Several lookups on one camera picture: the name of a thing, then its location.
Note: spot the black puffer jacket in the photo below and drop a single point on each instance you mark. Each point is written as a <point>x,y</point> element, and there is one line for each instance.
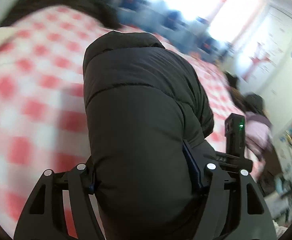
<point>142,102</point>

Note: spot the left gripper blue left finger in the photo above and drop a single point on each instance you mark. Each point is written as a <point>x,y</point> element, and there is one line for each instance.
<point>91,186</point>

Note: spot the red white checkered bedspread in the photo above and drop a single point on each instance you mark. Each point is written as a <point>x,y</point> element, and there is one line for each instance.
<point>42,115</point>

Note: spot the cluttered white bookshelf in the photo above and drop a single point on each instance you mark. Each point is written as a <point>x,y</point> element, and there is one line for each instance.
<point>276,185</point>

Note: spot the black coat by wall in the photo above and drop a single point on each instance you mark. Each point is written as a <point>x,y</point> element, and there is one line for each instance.
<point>97,9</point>

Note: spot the wardrobe with tree decal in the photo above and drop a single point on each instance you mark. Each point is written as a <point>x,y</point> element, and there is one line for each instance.
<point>264,65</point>

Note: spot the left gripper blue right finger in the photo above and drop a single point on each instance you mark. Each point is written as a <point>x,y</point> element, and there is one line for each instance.
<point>195,172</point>

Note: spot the dark clothes pile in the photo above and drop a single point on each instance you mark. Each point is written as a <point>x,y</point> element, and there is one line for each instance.
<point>247,103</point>

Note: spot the blue whale curtain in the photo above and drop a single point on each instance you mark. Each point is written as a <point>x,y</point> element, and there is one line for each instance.
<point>184,23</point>

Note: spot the pink purple garment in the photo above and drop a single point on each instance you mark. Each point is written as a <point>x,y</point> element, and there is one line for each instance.
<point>258,134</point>

